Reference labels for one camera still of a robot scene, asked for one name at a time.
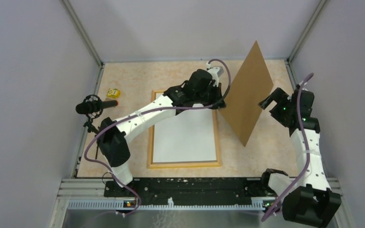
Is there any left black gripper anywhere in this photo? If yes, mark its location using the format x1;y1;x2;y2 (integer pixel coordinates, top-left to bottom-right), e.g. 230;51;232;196
194;82;226;110

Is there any brown backing board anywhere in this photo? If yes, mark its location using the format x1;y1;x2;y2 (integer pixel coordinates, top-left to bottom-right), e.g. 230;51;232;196
220;41;273;146

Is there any printed building photo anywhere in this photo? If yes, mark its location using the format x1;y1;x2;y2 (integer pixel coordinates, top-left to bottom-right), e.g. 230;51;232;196
152;92;218;163

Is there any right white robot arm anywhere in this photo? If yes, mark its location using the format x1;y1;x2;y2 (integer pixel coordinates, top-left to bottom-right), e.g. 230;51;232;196
259;87;342;228

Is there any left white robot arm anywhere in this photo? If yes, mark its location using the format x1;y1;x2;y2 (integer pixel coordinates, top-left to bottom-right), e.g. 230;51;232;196
97;66;226;196

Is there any small yellow toy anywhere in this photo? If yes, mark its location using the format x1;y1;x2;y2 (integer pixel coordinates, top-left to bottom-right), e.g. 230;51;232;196
106;88;121;99

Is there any black microphone on stand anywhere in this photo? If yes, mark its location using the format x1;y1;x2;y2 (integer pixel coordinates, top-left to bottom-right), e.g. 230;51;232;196
75;95;119;134

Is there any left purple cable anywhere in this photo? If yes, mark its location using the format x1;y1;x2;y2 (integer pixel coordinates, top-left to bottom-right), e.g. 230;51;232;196
84;58;232;217

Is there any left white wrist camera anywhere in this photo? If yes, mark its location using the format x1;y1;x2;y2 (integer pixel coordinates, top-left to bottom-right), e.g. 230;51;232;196
206;63;224;86

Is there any wooden picture frame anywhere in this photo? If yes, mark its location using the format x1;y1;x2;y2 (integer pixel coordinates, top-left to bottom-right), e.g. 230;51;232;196
147;90;222;170

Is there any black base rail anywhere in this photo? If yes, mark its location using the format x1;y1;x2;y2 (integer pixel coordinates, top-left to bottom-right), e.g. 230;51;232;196
104;177;276;206

